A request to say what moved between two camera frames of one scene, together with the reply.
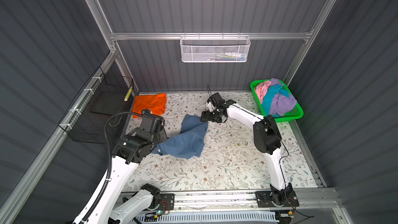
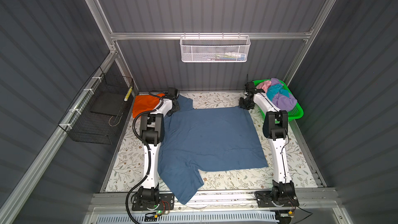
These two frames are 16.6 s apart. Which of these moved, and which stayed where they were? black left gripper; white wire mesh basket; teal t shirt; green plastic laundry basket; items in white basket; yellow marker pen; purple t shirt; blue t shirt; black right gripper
Moved: black right gripper; black left gripper; blue t shirt
Stayed: teal t shirt; white wire mesh basket; items in white basket; yellow marker pen; green plastic laundry basket; purple t shirt
